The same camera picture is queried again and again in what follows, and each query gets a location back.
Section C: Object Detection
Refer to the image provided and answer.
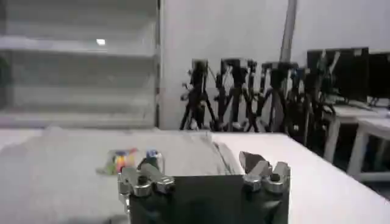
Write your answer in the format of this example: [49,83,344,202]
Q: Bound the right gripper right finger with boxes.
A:
[238,151,291,195]

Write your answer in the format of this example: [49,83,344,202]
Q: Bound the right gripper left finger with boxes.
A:
[117,157,176,211]

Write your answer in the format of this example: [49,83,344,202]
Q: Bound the grey polo shirt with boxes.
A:
[0,127,243,224]

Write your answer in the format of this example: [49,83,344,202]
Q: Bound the white desk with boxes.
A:
[322,104,390,164]
[346,117,390,183]

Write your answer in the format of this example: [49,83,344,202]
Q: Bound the white empty shelf rack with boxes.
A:
[0,0,161,129]

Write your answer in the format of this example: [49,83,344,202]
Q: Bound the black computer monitor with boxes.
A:
[367,51,390,108]
[307,47,370,103]

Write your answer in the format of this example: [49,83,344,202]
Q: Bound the grey vertical pole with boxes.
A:
[279,0,299,64]

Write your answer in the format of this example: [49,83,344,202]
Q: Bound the black tripod with camera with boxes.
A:
[179,58,218,131]
[292,50,341,147]
[243,61,301,135]
[214,57,250,132]

